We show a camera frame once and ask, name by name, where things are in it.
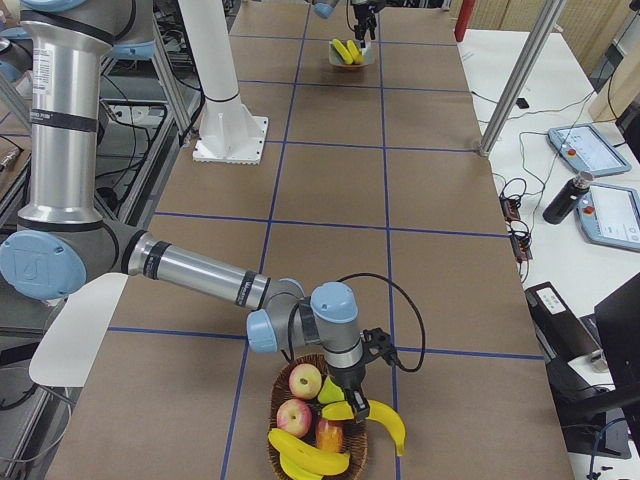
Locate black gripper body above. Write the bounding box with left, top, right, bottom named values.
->
left=328, top=365, right=366, bottom=394
left=349, top=0, right=385, bottom=28

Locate yellow banana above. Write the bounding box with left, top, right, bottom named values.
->
left=331, top=38, right=353, bottom=65
left=268, top=428, right=350, bottom=476
left=321, top=400, right=407, bottom=457
left=346, top=39, right=364, bottom=65

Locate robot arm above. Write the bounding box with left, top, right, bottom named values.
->
left=1, top=1, right=371, bottom=421
left=310, top=0, right=386, bottom=45

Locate grey square plate orange rim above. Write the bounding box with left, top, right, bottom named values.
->
left=328, top=40, right=375, bottom=70

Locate wicker fruit basket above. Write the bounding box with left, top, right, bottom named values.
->
left=267, top=354, right=368, bottom=479

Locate yellow banana in basket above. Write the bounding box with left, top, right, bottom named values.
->
left=268, top=428, right=350, bottom=476

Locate yellow banana basket bottom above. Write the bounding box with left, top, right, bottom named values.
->
left=279, top=453, right=324, bottom=480

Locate green pear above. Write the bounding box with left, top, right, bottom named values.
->
left=316, top=375, right=345, bottom=405

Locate orange red mango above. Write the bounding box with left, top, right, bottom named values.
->
left=315, top=418, right=344, bottom=453

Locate red yellow apple upper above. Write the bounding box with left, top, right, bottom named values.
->
left=288, top=363, right=323, bottom=400

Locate red yellow apple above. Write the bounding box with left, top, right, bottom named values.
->
left=288, top=363, right=323, bottom=400
left=276, top=398, right=313, bottom=438

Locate red yellow apple lower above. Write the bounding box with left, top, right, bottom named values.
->
left=276, top=398, right=313, bottom=438

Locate red fire extinguisher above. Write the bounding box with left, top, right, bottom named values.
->
left=454, top=0, right=476, bottom=42

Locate brown table mat blue grid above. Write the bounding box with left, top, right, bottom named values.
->
left=48, top=2, right=573, bottom=479

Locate small black box device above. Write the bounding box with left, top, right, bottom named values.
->
left=516, top=97, right=529, bottom=109

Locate black printer box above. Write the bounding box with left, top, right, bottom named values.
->
left=525, top=282, right=608, bottom=403

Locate teach pendant far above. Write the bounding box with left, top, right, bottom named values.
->
left=547, top=124, right=631, bottom=177

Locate teach pendant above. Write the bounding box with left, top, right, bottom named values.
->
left=576, top=183, right=640, bottom=252
left=547, top=124, right=631, bottom=177

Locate black monitor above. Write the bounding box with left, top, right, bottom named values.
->
left=558, top=276, right=639, bottom=442

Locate black water bottle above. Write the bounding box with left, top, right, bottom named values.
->
left=543, top=171, right=594, bottom=225

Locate white chair back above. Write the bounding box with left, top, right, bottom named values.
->
left=29, top=273, right=127, bottom=388

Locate teach pendant near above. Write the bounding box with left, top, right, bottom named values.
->
left=576, top=183, right=640, bottom=252

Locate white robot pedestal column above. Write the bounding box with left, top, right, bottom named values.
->
left=179, top=0, right=269, bottom=165

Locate aluminium frame post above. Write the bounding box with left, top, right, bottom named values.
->
left=478, top=0, right=567, bottom=157

